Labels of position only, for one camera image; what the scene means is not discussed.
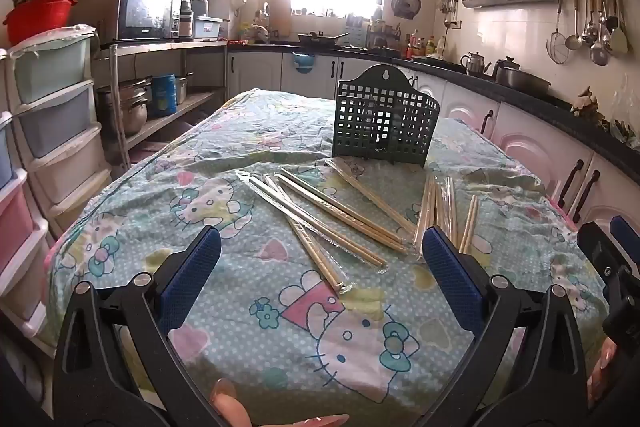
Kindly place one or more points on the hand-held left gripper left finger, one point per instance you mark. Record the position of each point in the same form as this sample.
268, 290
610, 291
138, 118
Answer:
192, 272

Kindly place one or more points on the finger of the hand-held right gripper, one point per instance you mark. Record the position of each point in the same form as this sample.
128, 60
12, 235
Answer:
595, 247
626, 234

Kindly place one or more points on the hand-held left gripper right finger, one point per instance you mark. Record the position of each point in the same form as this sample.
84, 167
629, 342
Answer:
450, 277

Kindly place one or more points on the group of chopsticks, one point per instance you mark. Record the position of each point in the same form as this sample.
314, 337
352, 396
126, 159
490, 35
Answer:
350, 214

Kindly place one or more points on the green plastic utensil holder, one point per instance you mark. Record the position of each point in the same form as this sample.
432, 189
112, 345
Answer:
385, 117

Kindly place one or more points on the row of hanging kitchen utensils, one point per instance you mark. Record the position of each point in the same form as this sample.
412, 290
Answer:
595, 27

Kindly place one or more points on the person's right hand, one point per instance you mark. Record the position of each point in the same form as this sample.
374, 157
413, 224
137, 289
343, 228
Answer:
602, 367

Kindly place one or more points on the person's left hand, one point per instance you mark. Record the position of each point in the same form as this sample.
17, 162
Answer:
225, 402

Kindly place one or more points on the cartoon printed tablecloth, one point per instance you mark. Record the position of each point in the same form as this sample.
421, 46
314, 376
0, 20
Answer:
250, 297

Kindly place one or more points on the metal shelf rack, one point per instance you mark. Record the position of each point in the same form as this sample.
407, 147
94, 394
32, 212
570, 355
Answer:
200, 99

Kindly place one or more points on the stacked steel pots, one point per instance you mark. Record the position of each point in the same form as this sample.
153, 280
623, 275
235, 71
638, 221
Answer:
130, 107

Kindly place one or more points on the blue canister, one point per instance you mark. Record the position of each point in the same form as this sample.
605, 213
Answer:
164, 96

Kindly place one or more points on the small steel pot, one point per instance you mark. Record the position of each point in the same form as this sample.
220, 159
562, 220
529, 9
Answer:
182, 89

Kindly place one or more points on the steel kettle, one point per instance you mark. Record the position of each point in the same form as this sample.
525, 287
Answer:
475, 64

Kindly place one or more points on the pastel plastic drawer unit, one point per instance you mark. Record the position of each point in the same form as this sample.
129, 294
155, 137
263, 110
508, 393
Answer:
55, 107

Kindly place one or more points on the group of condiment bottles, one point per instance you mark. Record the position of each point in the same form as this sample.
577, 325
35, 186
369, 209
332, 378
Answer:
425, 44

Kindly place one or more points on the blue hanging bin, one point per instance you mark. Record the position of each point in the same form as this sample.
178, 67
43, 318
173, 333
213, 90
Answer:
303, 62

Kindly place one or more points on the grey-blue dish bin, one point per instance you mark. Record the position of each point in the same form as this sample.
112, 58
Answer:
207, 27

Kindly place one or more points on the spice rack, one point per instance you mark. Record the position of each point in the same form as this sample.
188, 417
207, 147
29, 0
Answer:
384, 37

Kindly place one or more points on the black wok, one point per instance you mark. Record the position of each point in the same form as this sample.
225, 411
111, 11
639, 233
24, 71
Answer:
317, 39

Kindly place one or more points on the black microwave oven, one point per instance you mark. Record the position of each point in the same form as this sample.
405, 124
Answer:
145, 9

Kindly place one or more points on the wooden cutting board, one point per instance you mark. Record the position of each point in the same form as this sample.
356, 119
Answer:
276, 12

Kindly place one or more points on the red plastic basin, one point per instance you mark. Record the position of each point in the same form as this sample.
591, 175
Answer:
40, 19

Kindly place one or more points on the small wall fan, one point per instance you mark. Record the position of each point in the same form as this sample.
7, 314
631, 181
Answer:
405, 4

